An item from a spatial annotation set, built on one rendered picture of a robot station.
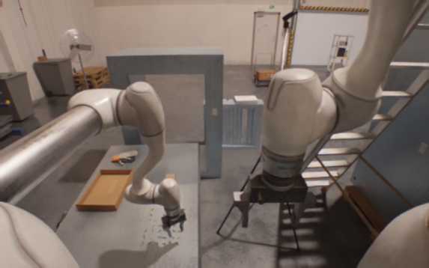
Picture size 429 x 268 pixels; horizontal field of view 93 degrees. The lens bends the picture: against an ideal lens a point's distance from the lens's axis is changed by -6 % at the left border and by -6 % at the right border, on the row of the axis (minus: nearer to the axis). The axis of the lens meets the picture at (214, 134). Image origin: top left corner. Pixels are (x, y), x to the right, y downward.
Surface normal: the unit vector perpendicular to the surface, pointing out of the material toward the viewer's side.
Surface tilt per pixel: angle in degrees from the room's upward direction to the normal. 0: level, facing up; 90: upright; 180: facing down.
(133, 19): 90
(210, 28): 90
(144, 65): 90
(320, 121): 87
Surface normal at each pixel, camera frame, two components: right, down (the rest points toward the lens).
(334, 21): 0.00, 0.47
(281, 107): -0.66, 0.25
